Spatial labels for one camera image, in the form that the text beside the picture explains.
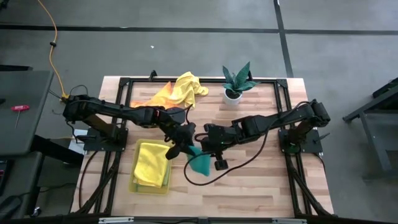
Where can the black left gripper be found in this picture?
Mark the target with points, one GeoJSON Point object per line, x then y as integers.
{"type": "Point", "coordinates": [183, 133]}

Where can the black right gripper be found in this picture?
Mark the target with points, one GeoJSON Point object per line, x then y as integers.
{"type": "Point", "coordinates": [220, 137]}

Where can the silver metal bracket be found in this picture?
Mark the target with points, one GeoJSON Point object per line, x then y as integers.
{"type": "Point", "coordinates": [289, 221]}
{"type": "Point", "coordinates": [115, 220]}

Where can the yellow microfiber towel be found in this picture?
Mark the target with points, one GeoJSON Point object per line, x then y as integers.
{"type": "Point", "coordinates": [186, 88]}
{"type": "Point", "coordinates": [150, 165]}

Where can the dark metal cart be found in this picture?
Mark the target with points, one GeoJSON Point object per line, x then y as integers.
{"type": "Point", "coordinates": [376, 140]}

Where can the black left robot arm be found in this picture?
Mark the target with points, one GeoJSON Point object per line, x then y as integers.
{"type": "Point", "coordinates": [124, 112]}

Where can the grey side table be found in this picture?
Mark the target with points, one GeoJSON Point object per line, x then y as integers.
{"type": "Point", "coordinates": [28, 130]}

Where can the yellow translucent plastic bin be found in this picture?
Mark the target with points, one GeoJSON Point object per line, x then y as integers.
{"type": "Point", "coordinates": [149, 191]}

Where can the white power box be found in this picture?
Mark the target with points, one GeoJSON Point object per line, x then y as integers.
{"type": "Point", "coordinates": [76, 144]}

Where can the teal microfiber towel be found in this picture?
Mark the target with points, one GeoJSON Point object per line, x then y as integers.
{"type": "Point", "coordinates": [200, 163]}

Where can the potted plant in white pot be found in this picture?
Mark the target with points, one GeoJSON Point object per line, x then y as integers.
{"type": "Point", "coordinates": [232, 97]}

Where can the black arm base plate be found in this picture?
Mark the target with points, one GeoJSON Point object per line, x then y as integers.
{"type": "Point", "coordinates": [119, 144]}
{"type": "Point", "coordinates": [311, 146]}

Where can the orange microfiber towel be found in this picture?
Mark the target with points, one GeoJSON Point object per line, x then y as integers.
{"type": "Point", "coordinates": [160, 98]}

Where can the black aluminium table frame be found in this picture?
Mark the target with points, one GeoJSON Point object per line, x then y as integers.
{"type": "Point", "coordinates": [270, 81]}

